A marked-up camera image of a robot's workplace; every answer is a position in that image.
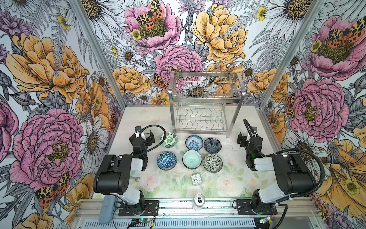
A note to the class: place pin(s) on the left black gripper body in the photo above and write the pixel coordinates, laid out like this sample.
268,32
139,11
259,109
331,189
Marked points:
142,136

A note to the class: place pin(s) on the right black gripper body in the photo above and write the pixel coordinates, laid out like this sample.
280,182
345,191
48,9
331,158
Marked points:
247,140

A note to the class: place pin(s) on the green leaf pattern bowl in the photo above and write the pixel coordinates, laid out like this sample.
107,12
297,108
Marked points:
170,140

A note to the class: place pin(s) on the blue triangle pattern bowl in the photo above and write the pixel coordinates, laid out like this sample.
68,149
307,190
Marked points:
166,160

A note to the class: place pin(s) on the dark navy fan pattern bowl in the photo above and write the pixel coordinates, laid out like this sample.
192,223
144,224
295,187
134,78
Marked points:
212,145

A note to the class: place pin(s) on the blue floral bowl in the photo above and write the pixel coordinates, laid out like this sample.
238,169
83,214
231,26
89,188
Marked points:
194,142

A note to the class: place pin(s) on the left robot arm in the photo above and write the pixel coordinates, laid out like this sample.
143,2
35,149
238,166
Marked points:
113,176

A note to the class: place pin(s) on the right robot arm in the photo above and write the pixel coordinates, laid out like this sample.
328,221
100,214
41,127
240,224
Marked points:
292,176

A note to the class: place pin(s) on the steel two-tier dish rack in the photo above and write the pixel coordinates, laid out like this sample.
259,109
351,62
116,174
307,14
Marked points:
205,102

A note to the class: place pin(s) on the steel wrench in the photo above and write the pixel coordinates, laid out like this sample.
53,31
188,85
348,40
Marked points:
136,179

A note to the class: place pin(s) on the black white floral bowl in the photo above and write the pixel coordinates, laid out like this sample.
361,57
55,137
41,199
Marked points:
212,163

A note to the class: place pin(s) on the mint green bowl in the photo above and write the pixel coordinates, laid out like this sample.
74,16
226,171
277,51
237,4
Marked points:
192,159

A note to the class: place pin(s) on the small white square clock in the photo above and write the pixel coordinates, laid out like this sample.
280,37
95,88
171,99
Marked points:
196,179

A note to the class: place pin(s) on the green circuit board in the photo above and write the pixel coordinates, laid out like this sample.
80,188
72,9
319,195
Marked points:
265,220

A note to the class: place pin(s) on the silver can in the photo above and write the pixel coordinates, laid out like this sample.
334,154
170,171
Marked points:
198,201

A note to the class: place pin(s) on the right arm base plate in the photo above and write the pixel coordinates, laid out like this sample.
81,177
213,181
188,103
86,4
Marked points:
247,207

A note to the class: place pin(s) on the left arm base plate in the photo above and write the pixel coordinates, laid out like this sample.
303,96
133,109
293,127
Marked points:
149,208

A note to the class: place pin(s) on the aluminium mounting rail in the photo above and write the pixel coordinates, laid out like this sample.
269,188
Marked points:
213,208

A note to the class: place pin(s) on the white vented cable duct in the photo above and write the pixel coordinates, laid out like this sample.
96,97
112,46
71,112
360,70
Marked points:
168,223

